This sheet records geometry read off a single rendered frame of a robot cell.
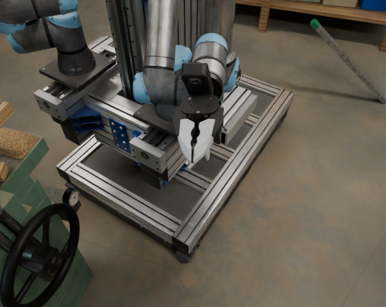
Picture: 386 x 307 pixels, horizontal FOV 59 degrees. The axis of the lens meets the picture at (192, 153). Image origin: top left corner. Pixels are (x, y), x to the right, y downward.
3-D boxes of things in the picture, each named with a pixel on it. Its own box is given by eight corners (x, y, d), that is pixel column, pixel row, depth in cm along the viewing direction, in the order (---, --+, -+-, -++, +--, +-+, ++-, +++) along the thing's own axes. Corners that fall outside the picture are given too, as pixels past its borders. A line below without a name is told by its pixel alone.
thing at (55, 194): (71, 222, 126) (64, 211, 120) (42, 214, 128) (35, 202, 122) (82, 204, 131) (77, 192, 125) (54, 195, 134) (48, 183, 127)
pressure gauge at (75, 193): (74, 212, 121) (67, 200, 114) (64, 209, 121) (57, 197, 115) (83, 198, 124) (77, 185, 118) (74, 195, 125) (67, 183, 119)
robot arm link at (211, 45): (227, 62, 84) (230, 30, 77) (224, 91, 77) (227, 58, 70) (195, 59, 84) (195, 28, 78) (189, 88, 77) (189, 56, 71)
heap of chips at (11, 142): (21, 159, 99) (16, 151, 96) (-19, 148, 102) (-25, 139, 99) (39, 137, 104) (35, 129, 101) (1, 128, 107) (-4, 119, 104)
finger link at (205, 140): (213, 179, 59) (217, 140, 65) (210, 158, 55) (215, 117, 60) (195, 179, 60) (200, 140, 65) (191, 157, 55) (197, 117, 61)
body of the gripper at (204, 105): (221, 146, 66) (225, 104, 74) (219, 113, 60) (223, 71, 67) (182, 145, 67) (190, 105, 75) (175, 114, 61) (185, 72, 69)
